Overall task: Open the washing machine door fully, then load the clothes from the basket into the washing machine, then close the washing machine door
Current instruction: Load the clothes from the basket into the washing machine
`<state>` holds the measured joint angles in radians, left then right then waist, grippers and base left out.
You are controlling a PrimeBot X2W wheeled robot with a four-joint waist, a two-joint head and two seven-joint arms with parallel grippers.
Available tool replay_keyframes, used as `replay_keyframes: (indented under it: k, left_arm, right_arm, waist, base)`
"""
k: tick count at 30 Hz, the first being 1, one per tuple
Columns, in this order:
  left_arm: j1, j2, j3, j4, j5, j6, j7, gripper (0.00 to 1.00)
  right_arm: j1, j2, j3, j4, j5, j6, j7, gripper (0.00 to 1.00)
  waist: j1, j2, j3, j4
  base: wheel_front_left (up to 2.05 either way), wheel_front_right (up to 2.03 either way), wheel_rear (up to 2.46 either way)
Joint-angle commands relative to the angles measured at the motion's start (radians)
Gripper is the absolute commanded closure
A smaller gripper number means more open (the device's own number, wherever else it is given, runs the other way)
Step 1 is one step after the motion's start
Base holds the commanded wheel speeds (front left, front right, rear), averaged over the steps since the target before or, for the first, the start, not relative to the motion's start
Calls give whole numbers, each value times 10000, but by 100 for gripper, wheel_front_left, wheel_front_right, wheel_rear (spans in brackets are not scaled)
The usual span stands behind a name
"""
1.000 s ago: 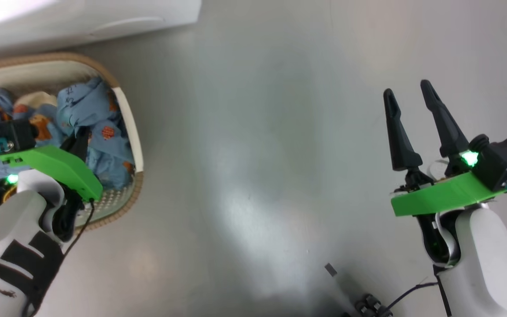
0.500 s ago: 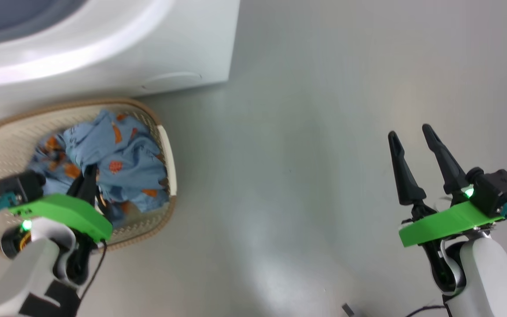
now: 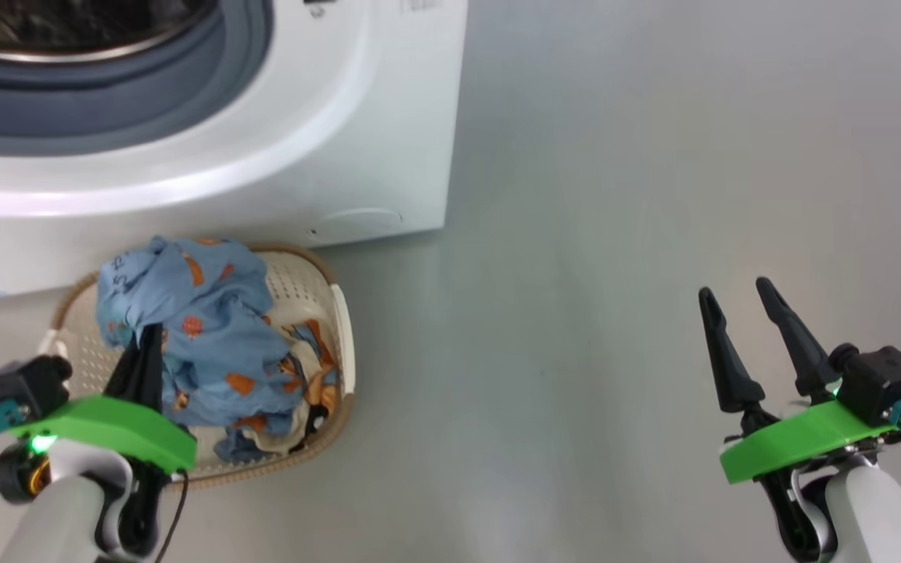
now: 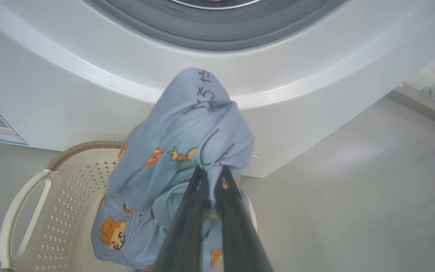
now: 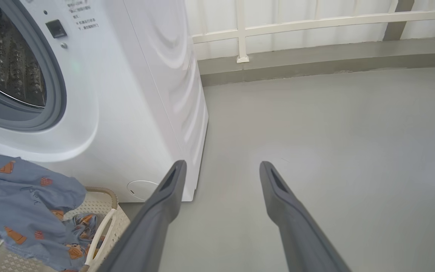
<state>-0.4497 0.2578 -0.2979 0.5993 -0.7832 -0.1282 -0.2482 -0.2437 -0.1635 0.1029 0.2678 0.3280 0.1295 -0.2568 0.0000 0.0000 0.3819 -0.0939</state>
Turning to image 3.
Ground grey rubber door gasket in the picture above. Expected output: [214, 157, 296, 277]
[0, 0, 275, 157]

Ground round white filter cover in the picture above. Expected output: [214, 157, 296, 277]
[316, 206, 405, 245]

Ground white front-load washing machine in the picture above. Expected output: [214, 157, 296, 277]
[0, 0, 468, 306]

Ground steel perforated drum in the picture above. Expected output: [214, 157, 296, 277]
[0, 0, 218, 65]

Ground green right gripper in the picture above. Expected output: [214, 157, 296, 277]
[698, 276, 901, 486]

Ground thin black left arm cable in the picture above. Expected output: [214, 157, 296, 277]
[153, 469, 190, 563]

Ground blue patterned garment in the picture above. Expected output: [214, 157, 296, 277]
[94, 236, 342, 464]

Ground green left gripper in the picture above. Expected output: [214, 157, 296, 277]
[6, 322, 198, 475]

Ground cream perforated laundry basket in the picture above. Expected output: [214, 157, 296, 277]
[38, 242, 357, 490]

